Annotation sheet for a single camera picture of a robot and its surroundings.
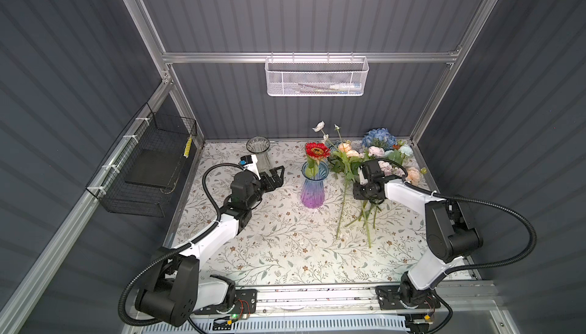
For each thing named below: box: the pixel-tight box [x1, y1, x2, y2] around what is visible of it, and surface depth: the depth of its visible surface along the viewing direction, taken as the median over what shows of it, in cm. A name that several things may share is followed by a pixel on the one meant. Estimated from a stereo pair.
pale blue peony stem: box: [386, 144, 414, 166], surface depth 106 cm
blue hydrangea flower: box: [361, 127, 397, 150], surface depth 111 cm
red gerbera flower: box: [304, 141, 331, 180], surface depth 81 cm
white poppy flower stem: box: [312, 121, 353, 240], surface depth 99 cm
